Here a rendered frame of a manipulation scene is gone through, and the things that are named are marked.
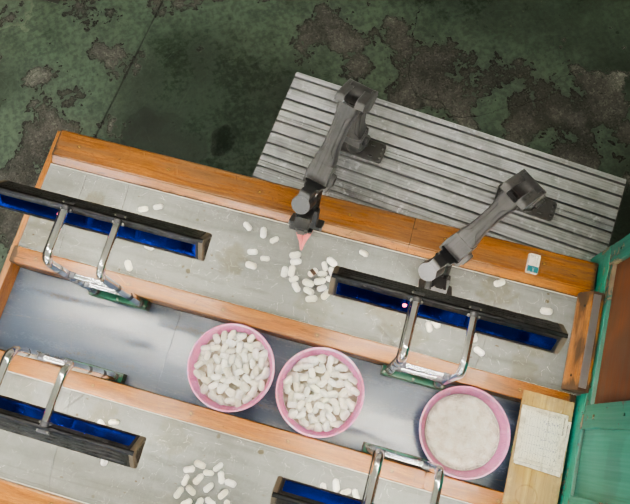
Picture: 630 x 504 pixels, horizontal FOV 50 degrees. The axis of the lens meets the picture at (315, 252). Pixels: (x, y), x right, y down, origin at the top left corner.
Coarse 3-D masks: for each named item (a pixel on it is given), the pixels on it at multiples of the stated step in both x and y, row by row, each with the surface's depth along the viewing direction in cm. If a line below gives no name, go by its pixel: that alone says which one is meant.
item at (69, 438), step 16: (0, 400) 172; (16, 400) 173; (0, 416) 167; (16, 416) 167; (32, 416) 168; (64, 416) 171; (16, 432) 170; (32, 432) 168; (64, 432) 165; (80, 432) 166; (96, 432) 168; (112, 432) 169; (128, 432) 170; (80, 448) 168; (96, 448) 166; (112, 448) 164; (128, 448) 164; (128, 464) 167
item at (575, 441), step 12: (600, 264) 208; (600, 276) 205; (600, 288) 202; (576, 396) 199; (576, 408) 197; (576, 420) 194; (576, 432) 191; (576, 444) 189; (576, 456) 187; (564, 468) 194; (576, 468) 186; (564, 480) 191; (564, 492) 189
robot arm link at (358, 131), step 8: (352, 88) 191; (360, 88) 191; (368, 88) 191; (352, 96) 191; (352, 104) 197; (360, 112) 196; (360, 120) 203; (352, 128) 208; (360, 128) 209; (368, 128) 216; (352, 136) 214; (360, 136) 212; (352, 144) 218; (360, 144) 216
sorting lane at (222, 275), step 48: (96, 192) 221; (144, 192) 221; (96, 240) 217; (240, 240) 216; (288, 240) 215; (336, 240) 215; (192, 288) 212; (240, 288) 212; (288, 288) 211; (480, 288) 210; (528, 288) 210; (384, 336) 207; (432, 336) 206; (480, 336) 206
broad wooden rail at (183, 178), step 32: (64, 160) 223; (96, 160) 221; (128, 160) 221; (160, 160) 221; (192, 192) 219; (224, 192) 218; (256, 192) 217; (288, 192) 217; (352, 224) 214; (384, 224) 213; (416, 224) 213; (480, 256) 210; (512, 256) 210; (544, 256) 210; (544, 288) 210; (576, 288) 207
